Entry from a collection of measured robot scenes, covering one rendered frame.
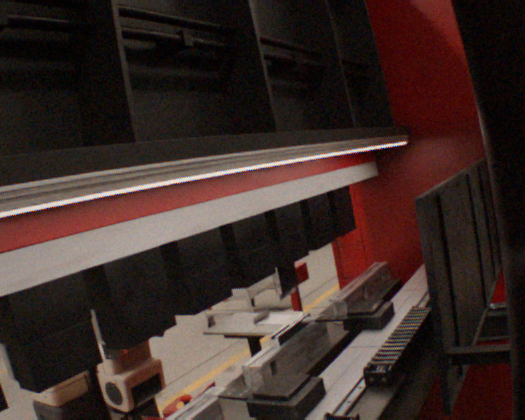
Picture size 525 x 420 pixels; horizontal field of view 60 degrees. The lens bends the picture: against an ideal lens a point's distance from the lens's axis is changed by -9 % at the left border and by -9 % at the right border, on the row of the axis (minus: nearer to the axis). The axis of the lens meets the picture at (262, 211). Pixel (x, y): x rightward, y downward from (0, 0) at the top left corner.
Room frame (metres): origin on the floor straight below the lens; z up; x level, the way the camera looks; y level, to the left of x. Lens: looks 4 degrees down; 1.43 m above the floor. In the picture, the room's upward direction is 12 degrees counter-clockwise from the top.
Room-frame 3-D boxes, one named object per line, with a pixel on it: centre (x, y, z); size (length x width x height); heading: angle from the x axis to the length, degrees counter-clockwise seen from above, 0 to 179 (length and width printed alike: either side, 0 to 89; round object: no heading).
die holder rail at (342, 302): (1.87, -0.32, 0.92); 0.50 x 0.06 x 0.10; 147
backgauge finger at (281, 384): (0.94, 0.09, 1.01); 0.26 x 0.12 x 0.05; 57
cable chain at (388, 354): (1.01, -0.25, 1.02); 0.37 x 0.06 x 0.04; 147
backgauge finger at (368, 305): (1.33, -0.16, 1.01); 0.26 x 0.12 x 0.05; 57
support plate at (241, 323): (1.49, 0.10, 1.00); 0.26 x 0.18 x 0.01; 57
